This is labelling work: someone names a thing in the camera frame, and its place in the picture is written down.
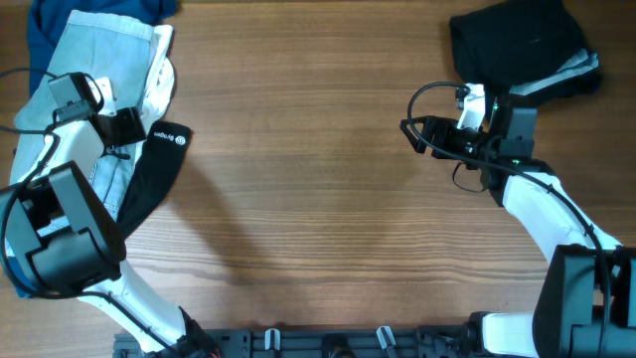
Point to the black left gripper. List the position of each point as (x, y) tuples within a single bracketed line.
[(132, 124)]

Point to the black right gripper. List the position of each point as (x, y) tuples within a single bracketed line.
[(444, 127)]

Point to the light blue denim jeans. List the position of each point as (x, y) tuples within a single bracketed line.
[(104, 46)]

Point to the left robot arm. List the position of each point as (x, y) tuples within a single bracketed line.
[(58, 241)]

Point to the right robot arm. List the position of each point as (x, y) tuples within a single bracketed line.
[(586, 307)]

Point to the black garment with logo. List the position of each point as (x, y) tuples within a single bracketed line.
[(162, 156)]

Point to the white garment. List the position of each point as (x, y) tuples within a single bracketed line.
[(160, 79)]

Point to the folded black garment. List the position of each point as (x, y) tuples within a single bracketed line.
[(525, 47)]

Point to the blue shirt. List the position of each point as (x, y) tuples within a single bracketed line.
[(47, 20)]

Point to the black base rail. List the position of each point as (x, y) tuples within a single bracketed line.
[(421, 342)]

